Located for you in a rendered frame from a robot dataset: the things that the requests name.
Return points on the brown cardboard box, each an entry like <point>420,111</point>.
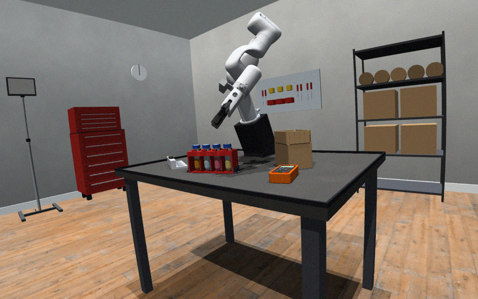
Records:
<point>293,148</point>

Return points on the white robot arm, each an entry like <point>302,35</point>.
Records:
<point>241,66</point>

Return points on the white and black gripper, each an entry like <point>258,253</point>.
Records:
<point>228,106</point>

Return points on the orange digital multimeter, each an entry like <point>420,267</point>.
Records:
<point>283,174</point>

